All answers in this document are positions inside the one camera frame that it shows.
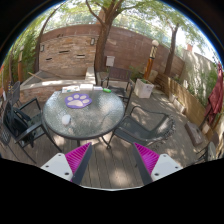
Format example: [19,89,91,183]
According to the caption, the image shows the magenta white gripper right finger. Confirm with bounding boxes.
[133,143,182,185]

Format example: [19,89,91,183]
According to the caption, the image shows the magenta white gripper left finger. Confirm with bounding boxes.
[41,143,92,185]

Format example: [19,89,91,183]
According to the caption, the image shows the white computer mouse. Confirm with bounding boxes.
[62,115,71,125]

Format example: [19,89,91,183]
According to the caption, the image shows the black patio chair right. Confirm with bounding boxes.
[111,106,175,146]

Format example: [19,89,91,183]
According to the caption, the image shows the black patio chair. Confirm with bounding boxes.
[111,106,175,146]
[99,67,133,108]
[2,98,61,163]

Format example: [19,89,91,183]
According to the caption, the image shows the round glass patio table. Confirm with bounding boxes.
[43,90,125,145]

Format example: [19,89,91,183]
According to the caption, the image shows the black patio chair left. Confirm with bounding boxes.
[2,98,61,163]

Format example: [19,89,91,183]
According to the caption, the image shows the purple paw print mousepad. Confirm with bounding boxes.
[65,93,92,109]

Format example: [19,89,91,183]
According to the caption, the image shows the colourful flat booklet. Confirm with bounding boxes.
[62,85,80,93]

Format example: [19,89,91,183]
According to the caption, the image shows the white square planter box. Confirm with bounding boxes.
[134,79,154,98]

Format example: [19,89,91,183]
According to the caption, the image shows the white paper box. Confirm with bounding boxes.
[80,84,93,90]

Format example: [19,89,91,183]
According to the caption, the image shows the green small object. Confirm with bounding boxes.
[103,88,111,93]

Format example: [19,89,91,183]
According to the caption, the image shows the folded red patio umbrella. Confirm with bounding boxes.
[201,64,223,126]

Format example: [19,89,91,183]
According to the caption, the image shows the black patio chair far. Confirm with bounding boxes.
[99,67,133,108]

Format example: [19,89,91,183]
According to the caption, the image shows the large tree trunk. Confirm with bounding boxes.
[85,0,124,72]

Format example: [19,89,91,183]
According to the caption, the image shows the garden lamp post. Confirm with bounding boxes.
[144,40,159,80]

